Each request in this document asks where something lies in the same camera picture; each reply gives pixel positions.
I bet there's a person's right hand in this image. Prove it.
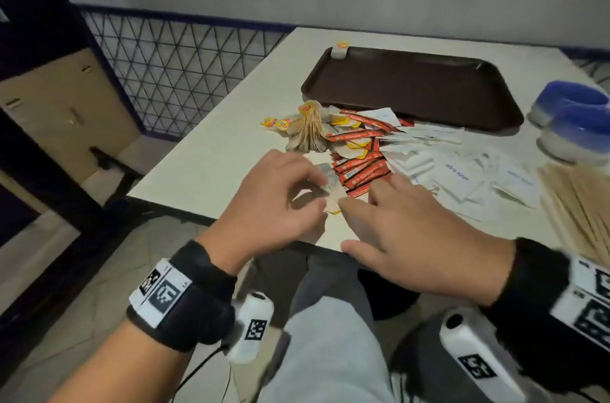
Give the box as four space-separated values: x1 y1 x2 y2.
337 171 517 307

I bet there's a person's left hand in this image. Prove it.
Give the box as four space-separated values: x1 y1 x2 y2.
196 149 330 277

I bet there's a pile of white sugar sachets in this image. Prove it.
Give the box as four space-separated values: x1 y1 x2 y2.
357 107 542 222

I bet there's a pile of tea bags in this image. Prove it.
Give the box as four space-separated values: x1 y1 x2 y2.
259 100 382 161

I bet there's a pile of red coffee sticks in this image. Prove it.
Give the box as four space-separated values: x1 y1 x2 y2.
327 108 416 200

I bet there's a pile of wooden stirrers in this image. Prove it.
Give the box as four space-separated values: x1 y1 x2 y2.
537 161 610 270

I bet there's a brown plastic tray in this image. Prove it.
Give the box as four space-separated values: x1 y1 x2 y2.
301 46 525 133

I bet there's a person's left forearm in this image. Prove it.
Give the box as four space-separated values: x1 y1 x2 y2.
47 319 194 403

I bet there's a blue and white bowl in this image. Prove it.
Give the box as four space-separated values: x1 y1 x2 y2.
538 104 610 165
527 79 610 128

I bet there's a brown cardboard box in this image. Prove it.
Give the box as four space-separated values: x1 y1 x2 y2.
0 47 142 184

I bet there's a dark blue cabinet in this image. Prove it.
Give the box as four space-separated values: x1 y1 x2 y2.
0 0 94 82

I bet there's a black table pedestal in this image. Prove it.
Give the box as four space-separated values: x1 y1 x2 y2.
357 268 420 321

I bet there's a black left wrist strap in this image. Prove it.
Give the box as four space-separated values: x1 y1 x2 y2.
126 239 238 353

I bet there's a black wrist strap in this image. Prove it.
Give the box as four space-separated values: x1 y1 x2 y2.
478 238 610 394
126 239 238 353

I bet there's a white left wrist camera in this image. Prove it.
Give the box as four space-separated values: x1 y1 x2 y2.
224 291 275 365

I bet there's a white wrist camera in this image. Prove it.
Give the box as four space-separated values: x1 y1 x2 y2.
224 291 275 365
438 307 527 403

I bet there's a black right wrist strap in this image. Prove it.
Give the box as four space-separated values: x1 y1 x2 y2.
478 238 610 394

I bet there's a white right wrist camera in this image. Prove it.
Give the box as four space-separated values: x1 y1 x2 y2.
438 307 527 403

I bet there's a black metal furniture frame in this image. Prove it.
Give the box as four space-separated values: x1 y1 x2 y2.
0 107 158 385

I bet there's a black left camera cable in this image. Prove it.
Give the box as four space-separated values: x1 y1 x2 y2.
170 344 234 403

